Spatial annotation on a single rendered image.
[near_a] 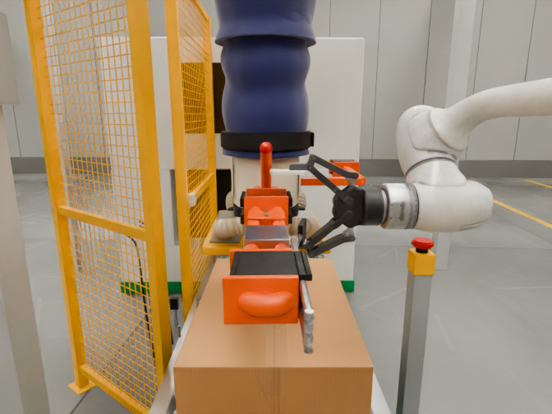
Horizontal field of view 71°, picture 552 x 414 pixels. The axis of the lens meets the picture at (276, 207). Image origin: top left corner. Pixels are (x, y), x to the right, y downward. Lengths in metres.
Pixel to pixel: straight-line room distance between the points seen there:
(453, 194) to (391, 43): 9.09
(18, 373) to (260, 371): 1.19
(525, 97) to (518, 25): 10.02
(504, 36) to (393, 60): 2.44
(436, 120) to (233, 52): 0.46
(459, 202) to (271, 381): 0.50
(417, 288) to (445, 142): 0.66
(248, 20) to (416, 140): 0.43
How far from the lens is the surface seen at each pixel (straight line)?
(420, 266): 1.34
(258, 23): 0.90
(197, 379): 0.86
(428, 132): 0.83
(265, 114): 0.88
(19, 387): 1.88
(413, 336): 1.45
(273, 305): 0.37
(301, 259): 0.42
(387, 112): 9.69
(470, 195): 0.80
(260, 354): 0.87
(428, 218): 0.77
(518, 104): 0.77
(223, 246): 0.88
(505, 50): 10.60
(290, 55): 0.91
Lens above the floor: 1.43
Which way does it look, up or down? 13 degrees down
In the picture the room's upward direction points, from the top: straight up
